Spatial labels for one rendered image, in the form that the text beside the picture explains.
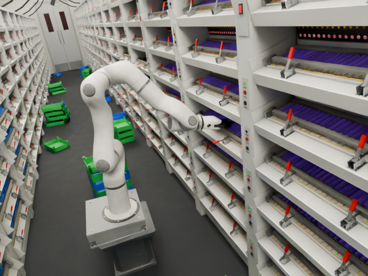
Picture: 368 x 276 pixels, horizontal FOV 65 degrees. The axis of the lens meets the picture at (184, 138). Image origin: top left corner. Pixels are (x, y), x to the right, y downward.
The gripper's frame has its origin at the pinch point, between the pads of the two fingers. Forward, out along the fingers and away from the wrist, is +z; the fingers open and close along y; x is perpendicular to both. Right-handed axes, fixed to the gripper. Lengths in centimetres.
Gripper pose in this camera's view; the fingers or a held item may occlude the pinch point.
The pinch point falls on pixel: (225, 122)
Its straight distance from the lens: 153.4
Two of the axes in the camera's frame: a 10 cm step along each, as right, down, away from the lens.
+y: -3.8, -3.3, 8.6
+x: -1.1, 9.4, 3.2
